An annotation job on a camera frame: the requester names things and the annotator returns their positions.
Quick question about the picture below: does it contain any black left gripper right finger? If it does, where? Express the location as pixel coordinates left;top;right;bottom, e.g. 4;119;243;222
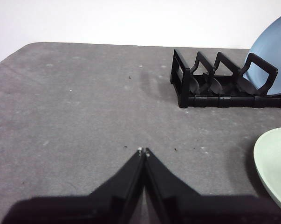
144;147;281;224

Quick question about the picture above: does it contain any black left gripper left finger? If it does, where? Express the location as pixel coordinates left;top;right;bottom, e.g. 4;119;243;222
1;148;146;224

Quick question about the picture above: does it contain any black plate rack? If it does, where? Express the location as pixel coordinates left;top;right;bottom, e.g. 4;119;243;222
170;48;281;108

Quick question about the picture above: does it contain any blue plate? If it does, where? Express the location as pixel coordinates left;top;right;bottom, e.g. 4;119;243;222
241;11;281;96

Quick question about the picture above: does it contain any green plate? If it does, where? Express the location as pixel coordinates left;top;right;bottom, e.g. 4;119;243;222
254;127;281;217

